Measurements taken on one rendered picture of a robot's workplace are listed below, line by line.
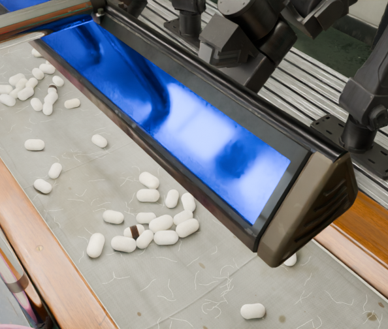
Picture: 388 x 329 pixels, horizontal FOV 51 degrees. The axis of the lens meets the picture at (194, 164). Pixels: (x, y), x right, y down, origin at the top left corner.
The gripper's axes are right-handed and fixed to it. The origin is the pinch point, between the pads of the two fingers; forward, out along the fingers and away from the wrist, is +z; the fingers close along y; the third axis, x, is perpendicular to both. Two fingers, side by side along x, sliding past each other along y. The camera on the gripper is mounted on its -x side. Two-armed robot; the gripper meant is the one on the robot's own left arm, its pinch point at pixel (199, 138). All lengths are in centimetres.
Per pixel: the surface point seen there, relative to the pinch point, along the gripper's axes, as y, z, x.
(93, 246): 0.0, 21.1, -5.2
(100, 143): -19.3, 12.2, 3.2
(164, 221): 2.8, 13.1, 1.6
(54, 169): -18.2, 19.3, -3.2
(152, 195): -2.8, 12.0, 2.9
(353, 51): -76, -87, 185
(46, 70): -49, 10, 5
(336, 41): -91, -89, 187
